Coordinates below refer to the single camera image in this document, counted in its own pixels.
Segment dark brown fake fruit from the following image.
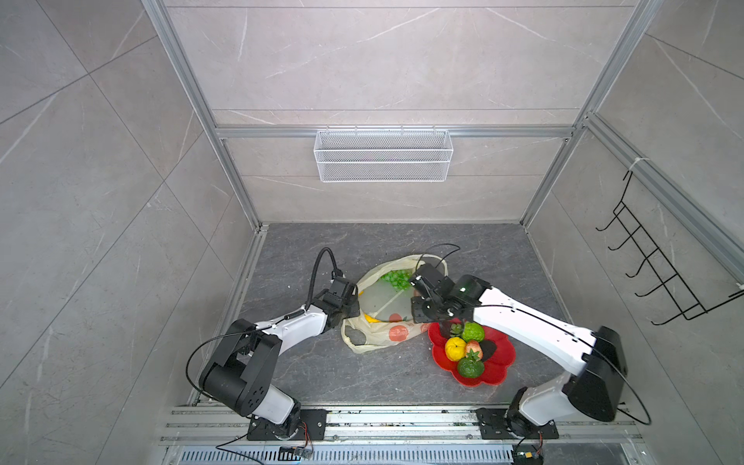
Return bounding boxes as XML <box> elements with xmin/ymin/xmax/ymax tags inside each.
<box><xmin>449</xmin><ymin>324</ymin><xmax>463</xmax><ymax>338</ymax></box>

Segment dark fake avocado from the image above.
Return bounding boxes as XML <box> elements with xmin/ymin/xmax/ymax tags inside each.
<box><xmin>479</xmin><ymin>339</ymin><xmax>498</xmax><ymax>362</ymax></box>

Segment cream plastic shopping bag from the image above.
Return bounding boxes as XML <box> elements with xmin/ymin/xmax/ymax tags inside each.
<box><xmin>340</xmin><ymin>254</ymin><xmax>440</xmax><ymax>355</ymax></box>

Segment black wire hook rack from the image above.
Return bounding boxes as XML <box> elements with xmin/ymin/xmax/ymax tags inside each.
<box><xmin>595</xmin><ymin>170</ymin><xmax>743</xmax><ymax>327</ymax></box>

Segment green fake custard apple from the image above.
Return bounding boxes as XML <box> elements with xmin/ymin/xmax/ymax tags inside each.
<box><xmin>460</xmin><ymin>322</ymin><xmax>486</xmax><ymax>342</ymax></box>

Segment aluminium mounting rail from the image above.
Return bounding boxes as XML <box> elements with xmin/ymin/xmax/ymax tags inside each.
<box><xmin>155</xmin><ymin>405</ymin><xmax>642</xmax><ymax>447</ymax></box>

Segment green fake grapes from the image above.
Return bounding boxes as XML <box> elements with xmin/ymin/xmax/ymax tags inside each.
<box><xmin>381</xmin><ymin>269</ymin><xmax>412</xmax><ymax>291</ymax></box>

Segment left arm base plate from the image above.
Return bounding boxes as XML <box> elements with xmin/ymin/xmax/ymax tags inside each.
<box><xmin>247</xmin><ymin>409</ymin><xmax>329</xmax><ymax>442</ymax></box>

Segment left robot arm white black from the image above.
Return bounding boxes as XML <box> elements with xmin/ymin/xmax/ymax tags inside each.
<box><xmin>197</xmin><ymin>277</ymin><xmax>358</xmax><ymax>430</ymax></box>

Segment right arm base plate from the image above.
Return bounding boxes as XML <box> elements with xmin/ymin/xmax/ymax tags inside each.
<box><xmin>475</xmin><ymin>408</ymin><xmax>559</xmax><ymax>440</ymax></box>

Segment yellow fake bell pepper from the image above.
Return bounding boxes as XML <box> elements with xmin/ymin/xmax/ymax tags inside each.
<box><xmin>445</xmin><ymin>337</ymin><xmax>467</xmax><ymax>362</ymax></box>

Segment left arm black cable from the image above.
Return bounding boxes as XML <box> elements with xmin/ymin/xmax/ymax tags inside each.
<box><xmin>304</xmin><ymin>246</ymin><xmax>344</xmax><ymax>309</ymax></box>

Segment yellow fake banana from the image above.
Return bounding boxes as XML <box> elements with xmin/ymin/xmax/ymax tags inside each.
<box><xmin>364</xmin><ymin>314</ymin><xmax>385</xmax><ymax>324</ymax></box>

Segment white wire mesh basket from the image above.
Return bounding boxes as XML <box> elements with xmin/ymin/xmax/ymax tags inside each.
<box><xmin>313</xmin><ymin>129</ymin><xmax>455</xmax><ymax>183</ymax></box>

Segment green fake pepper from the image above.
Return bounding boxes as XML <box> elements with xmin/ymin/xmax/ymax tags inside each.
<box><xmin>456</xmin><ymin>358</ymin><xmax>486</xmax><ymax>379</ymax></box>

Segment red flower-shaped plate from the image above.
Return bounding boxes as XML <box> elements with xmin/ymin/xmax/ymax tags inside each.
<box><xmin>428</xmin><ymin>320</ymin><xmax>517</xmax><ymax>387</ymax></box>

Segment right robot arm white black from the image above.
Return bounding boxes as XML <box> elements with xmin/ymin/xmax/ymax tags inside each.
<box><xmin>409</xmin><ymin>263</ymin><xmax>628</xmax><ymax>437</ymax></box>

